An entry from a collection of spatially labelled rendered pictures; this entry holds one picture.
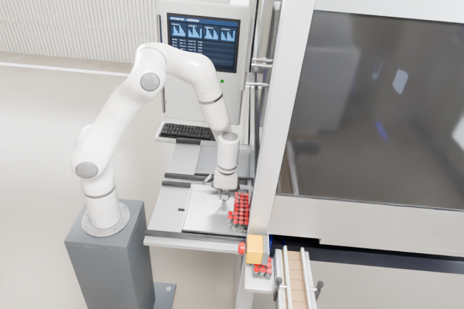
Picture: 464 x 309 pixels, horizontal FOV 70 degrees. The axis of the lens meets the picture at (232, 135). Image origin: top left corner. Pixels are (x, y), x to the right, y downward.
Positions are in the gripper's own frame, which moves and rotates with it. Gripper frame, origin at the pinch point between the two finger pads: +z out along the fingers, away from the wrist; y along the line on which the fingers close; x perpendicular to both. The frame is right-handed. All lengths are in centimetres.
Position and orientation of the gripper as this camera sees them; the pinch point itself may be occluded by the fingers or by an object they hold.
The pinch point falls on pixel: (224, 194)
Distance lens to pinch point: 146.0
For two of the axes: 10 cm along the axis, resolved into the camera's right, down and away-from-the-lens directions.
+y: -10.0, -0.9, 0.0
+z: -0.7, 8.1, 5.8
